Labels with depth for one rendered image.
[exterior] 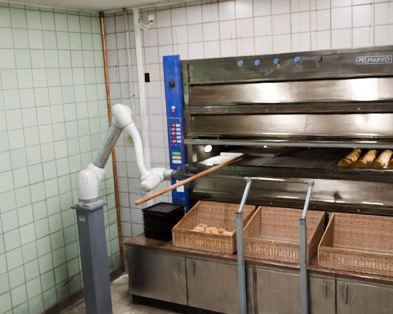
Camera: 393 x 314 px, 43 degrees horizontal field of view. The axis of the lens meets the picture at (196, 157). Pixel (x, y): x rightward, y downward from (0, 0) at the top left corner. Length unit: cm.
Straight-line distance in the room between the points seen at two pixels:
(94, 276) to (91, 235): 35
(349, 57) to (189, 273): 209
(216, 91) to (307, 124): 84
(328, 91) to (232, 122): 84
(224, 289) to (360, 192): 128
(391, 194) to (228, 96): 149
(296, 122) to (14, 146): 221
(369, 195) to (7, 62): 291
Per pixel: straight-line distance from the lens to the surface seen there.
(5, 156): 403
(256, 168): 420
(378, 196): 397
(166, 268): 423
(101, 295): 422
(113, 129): 409
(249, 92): 414
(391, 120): 387
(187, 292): 422
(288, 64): 403
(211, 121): 432
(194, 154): 448
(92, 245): 406
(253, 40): 412
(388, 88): 385
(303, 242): 356
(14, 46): 414
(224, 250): 394
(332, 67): 393
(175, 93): 442
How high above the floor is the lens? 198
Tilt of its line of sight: 9 degrees down
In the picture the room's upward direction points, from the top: 3 degrees counter-clockwise
